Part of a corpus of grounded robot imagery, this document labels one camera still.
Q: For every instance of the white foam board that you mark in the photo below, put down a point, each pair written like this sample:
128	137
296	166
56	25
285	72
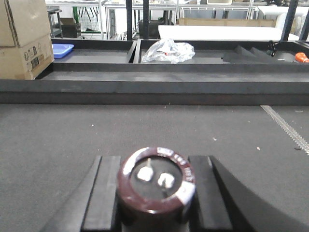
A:
219	33

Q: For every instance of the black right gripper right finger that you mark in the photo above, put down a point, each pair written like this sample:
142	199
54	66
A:
223	204

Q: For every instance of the dark brown cylindrical capacitor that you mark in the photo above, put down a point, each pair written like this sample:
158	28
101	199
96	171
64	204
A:
155	189

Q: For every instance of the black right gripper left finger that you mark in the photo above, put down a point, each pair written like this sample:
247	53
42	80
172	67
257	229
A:
93	206

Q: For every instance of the metal zipper strip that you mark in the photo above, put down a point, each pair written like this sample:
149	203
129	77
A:
289	130

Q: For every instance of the black stepped foam block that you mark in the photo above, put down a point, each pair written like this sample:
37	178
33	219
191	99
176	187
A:
241	55

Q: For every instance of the blue plastic tray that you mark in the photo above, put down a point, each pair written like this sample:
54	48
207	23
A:
61	50

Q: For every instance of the large cardboard box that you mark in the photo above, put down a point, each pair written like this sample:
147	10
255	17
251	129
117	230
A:
25	40

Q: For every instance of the crumpled clear plastic bag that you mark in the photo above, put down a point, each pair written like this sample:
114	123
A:
168	50

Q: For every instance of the orange object on tray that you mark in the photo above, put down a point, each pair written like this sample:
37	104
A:
301	57

